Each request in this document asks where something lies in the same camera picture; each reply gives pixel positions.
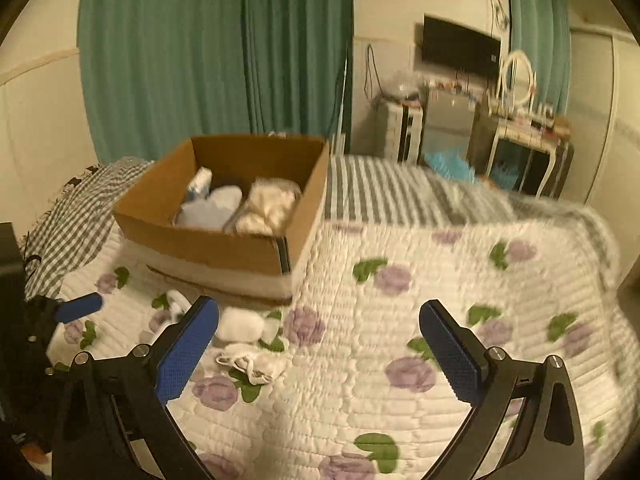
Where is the blue floral tissue pack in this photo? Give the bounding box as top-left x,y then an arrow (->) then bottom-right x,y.
184,167 -> 213,203

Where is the white sock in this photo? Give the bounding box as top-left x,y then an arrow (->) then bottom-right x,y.
215,342 -> 288,386

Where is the cream lace fabric bundle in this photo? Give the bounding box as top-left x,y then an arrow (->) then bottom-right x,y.
233,178 -> 302,236

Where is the white sock ball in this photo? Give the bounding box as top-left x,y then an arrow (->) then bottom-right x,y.
215,307 -> 265,344

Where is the brown cardboard box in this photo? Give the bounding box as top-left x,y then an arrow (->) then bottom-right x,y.
114,134 -> 330,304

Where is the white floral quilt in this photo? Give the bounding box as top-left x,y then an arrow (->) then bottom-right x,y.
46,219 -> 640,480

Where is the large teal curtain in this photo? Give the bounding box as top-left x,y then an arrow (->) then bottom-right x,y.
77,0 -> 354,162

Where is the white dressing table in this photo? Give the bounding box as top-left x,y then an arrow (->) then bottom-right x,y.
484,118 -> 574,198

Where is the cardboard box blue plastic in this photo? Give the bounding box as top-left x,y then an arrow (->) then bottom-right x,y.
423,151 -> 496,188

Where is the grey checked blanket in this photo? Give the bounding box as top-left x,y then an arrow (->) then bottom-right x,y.
21,155 -> 620,298

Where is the silver mini fridge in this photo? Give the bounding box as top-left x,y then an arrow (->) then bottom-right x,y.
421,88 -> 476,158

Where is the white suitcase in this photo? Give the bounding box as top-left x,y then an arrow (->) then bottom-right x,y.
375,100 -> 423,164

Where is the white oval vanity mirror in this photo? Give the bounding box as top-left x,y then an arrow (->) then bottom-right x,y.
497,50 -> 537,112

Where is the white wardrobe door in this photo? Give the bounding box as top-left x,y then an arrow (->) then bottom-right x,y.
561,27 -> 639,278

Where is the clear plastic bag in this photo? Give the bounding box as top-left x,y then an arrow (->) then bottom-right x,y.
383,72 -> 423,102

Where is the teal window curtain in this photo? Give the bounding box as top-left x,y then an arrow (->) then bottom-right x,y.
509,0 -> 572,116

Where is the black wall television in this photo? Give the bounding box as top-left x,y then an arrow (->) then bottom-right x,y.
421,15 -> 501,81

